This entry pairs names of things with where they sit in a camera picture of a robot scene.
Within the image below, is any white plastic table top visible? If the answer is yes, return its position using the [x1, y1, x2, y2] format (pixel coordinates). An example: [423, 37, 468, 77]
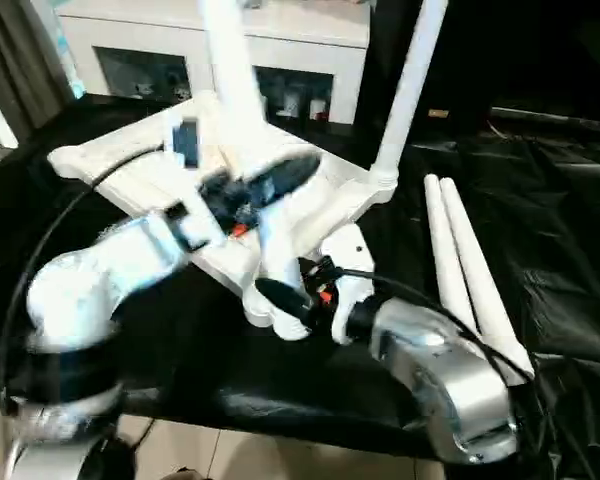
[47, 92, 399, 341]

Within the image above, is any white plastic table leg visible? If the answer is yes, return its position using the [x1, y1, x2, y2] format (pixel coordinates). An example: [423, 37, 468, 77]
[198, 0, 312, 342]
[371, 0, 450, 195]
[438, 176, 537, 387]
[422, 173, 482, 335]

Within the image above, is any black mat cloth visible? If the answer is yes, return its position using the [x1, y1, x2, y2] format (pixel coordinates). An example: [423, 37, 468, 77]
[0, 92, 600, 480]

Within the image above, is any white glass door cabinet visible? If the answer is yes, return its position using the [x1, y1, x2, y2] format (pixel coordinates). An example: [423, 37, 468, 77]
[57, 0, 372, 126]

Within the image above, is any blue white patterned strip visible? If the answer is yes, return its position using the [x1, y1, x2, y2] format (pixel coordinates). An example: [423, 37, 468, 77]
[48, 12, 90, 100]

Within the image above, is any grey brown curtain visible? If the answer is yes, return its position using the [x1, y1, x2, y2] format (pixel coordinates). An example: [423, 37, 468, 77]
[0, 0, 77, 145]

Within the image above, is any black fabric backdrop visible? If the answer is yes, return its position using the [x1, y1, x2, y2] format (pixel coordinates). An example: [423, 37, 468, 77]
[354, 0, 600, 139]

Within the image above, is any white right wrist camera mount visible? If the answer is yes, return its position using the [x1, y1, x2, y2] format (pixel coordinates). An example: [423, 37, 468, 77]
[318, 223, 377, 347]

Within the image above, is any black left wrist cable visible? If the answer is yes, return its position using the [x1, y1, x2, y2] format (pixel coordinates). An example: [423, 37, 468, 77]
[0, 143, 167, 404]

